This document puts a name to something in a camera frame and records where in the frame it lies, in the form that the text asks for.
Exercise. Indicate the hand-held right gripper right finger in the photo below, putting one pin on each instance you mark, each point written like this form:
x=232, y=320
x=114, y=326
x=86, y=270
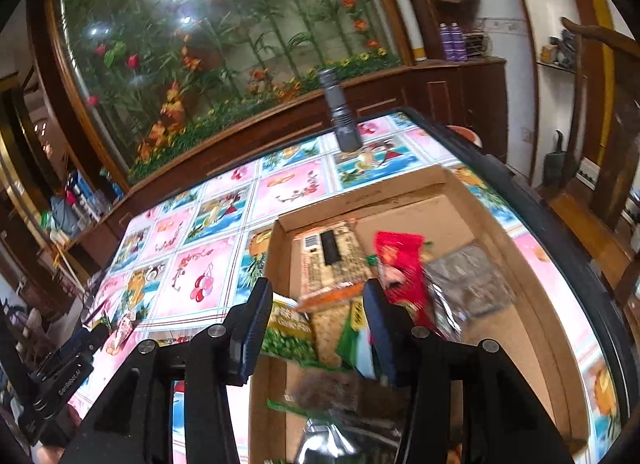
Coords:
x=382, y=344

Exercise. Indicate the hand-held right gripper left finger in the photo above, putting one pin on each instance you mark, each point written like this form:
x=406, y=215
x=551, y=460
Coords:
x=247, y=344

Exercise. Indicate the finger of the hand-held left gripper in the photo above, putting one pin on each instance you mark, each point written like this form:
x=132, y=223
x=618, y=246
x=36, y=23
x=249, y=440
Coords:
x=90, y=339

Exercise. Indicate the green pea snack packet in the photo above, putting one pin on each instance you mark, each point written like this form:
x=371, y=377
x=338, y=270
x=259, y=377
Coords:
x=287, y=339

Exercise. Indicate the dark red snack packet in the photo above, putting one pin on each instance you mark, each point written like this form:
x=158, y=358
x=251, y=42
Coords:
x=400, y=259

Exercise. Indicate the orange-edged cracker packet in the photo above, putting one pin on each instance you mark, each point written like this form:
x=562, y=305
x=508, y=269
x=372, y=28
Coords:
x=352, y=259

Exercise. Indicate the silver foil snack packet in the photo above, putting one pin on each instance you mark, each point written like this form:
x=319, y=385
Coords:
x=340, y=439

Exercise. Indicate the grey foil snack packet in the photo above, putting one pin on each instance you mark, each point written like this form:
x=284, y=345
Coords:
x=470, y=279

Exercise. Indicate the cardboard box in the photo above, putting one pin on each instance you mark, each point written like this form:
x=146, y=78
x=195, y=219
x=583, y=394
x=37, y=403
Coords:
x=510, y=344

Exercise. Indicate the fruit print tablecloth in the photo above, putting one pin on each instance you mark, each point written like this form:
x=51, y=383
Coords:
x=210, y=244

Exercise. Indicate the cluttered wooden shelf unit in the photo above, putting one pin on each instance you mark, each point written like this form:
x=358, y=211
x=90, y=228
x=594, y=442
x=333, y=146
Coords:
x=65, y=204

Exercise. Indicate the red bowl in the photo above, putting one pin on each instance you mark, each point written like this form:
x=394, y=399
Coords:
x=465, y=134

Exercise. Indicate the grey flashlight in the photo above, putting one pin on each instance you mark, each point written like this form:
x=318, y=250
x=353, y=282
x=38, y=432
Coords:
x=342, y=118

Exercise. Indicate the wooden chair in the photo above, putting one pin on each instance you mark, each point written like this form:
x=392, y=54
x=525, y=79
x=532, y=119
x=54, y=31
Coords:
x=585, y=214

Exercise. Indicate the dark wooden cabinet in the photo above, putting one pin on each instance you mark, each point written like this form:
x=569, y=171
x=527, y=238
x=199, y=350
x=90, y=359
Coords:
x=475, y=93

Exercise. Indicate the small white box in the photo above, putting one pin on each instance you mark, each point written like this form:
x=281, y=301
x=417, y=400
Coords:
x=589, y=171

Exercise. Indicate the glass flower display case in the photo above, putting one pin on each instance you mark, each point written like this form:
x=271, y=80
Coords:
x=225, y=43

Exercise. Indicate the white rolled scroll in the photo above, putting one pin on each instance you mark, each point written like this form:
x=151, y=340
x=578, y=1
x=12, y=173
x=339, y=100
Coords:
x=405, y=8

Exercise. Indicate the wall socket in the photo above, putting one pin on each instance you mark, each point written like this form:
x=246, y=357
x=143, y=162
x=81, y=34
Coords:
x=527, y=132

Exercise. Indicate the white wall shelf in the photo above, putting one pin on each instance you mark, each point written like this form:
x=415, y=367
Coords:
x=557, y=61

